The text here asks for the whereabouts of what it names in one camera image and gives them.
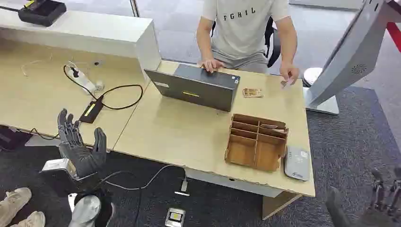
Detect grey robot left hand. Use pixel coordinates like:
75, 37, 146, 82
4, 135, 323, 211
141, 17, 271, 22
57, 108, 107, 178

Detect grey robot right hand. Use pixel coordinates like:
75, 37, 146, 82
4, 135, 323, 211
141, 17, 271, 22
325, 166, 401, 227

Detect wooden card box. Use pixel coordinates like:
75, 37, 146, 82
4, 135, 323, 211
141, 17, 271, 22
224, 113, 289, 173

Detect black power adapter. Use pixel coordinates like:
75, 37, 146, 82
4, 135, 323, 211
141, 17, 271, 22
78, 96, 105, 124

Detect white power strip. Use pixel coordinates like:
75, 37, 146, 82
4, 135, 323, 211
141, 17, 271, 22
66, 66, 105, 95

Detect beige shoe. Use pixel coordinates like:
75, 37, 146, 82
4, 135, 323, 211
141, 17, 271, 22
9, 210, 46, 227
0, 187, 33, 227

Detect grey flat pouch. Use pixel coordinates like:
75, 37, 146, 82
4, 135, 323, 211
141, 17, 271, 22
284, 146, 311, 182

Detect wooden desk leg panel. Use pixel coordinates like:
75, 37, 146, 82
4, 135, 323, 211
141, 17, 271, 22
262, 191, 303, 220

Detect white floor plug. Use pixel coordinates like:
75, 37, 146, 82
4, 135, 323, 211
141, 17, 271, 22
174, 178, 191, 197

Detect metal floor socket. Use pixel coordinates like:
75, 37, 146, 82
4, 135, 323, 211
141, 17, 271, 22
165, 207, 186, 227

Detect white raised desk shelf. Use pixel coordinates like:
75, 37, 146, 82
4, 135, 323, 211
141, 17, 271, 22
0, 7, 162, 79

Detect dark grey laptop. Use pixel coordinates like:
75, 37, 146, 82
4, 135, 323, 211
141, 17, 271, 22
144, 64, 241, 113

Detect cards in wooden box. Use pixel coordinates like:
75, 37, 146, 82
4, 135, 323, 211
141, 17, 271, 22
260, 124, 288, 131

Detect black device with yellow label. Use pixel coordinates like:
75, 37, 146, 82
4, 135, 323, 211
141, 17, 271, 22
17, 0, 67, 27

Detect white round stool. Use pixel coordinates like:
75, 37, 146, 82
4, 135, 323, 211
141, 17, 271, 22
302, 67, 323, 88

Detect person's right hand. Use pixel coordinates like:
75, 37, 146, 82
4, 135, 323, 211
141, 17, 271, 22
198, 58, 226, 73

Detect person's hand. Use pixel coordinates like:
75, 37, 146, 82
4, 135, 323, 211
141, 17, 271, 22
198, 58, 226, 73
279, 62, 300, 85

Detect silver kiosk stand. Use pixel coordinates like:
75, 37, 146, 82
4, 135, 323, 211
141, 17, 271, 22
303, 0, 401, 115

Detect person's left hand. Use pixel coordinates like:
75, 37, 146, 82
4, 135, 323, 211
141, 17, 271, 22
279, 62, 300, 85

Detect small wooden card holder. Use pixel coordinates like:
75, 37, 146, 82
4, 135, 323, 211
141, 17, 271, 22
242, 88, 264, 99

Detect red barrier bar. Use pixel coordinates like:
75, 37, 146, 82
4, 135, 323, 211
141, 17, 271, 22
386, 21, 401, 53

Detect person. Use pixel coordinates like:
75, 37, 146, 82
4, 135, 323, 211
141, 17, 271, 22
196, 0, 300, 86

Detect grey floor cable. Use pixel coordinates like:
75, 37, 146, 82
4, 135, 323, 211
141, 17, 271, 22
99, 164, 189, 191

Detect black adapter cable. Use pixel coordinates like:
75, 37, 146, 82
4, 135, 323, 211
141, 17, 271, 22
63, 64, 144, 111

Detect thin white desk cable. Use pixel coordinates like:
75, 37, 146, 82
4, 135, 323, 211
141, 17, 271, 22
21, 53, 95, 78

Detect metal partition post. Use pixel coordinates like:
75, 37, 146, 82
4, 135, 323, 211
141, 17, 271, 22
130, 0, 141, 18

